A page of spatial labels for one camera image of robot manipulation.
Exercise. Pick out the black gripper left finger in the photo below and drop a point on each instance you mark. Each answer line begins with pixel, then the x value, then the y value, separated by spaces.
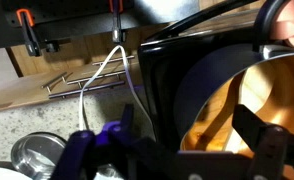
pixel 87 150

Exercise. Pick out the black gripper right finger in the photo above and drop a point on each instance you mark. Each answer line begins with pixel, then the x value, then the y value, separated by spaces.
pixel 270 143

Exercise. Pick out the long wooden spoon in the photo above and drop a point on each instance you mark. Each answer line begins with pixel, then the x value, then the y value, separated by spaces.
pixel 250 100

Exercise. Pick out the white round plate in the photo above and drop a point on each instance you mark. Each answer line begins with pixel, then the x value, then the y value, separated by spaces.
pixel 3 174

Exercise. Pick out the orange cooking pot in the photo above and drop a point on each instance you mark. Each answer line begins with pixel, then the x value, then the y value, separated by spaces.
pixel 287 100

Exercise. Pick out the small steel bowl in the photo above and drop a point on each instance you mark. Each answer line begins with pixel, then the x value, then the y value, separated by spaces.
pixel 37 153

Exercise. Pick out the wooden base cabinet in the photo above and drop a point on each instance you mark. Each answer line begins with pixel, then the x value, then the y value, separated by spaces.
pixel 30 90

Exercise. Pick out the black kitchen stove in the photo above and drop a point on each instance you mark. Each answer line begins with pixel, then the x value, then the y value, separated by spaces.
pixel 160 83

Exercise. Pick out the orange black bar clamp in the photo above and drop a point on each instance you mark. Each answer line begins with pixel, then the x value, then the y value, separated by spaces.
pixel 28 30
pixel 117 23

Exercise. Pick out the black mounting platform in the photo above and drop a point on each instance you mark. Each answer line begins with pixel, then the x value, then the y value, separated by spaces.
pixel 63 20

